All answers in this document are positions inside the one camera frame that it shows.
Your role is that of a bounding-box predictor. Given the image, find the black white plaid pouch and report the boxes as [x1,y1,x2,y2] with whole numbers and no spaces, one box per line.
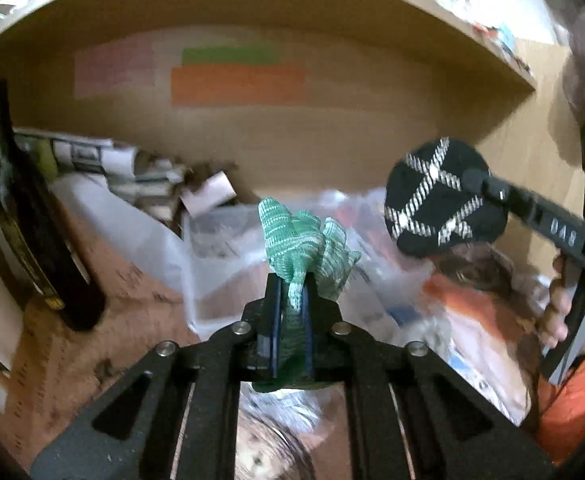
[384,138,507,258]

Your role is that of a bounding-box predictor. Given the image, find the green knitted cloth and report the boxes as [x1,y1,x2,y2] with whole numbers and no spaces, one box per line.
[252,197,361,393]

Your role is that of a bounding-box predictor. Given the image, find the person's right hand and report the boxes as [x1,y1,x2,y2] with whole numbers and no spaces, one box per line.
[537,254,585,356]

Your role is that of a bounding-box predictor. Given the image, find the orange printed plastic bag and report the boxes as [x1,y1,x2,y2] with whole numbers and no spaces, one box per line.
[339,197,539,425]

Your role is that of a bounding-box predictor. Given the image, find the clear plastic storage box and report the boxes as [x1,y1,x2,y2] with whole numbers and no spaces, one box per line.
[180,194,455,340]

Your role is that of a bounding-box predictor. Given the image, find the clear plastic box lid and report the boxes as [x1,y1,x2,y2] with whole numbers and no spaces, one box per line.
[49,173,188,306]

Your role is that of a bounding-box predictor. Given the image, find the dark glass bottle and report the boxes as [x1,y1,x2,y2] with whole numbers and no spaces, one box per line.
[0,79,106,333]

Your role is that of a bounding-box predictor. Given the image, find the small white card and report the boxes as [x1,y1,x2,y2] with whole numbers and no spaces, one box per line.
[180,171,237,218]

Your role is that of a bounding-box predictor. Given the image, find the stack of newspapers and magazines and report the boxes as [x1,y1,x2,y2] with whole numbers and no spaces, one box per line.
[15,127,192,224]

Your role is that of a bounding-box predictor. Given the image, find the wooden shelf unit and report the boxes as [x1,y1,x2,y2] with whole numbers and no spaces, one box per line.
[0,0,585,271]

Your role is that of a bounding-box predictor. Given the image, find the orange sticky note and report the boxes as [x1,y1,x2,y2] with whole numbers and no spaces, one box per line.
[170,63,307,107]

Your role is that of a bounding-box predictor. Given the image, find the green sticky note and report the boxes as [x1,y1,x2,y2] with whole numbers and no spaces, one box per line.
[182,46,279,65]

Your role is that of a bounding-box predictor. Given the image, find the pink sticky note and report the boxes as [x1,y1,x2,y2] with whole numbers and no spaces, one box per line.
[73,34,156,99]

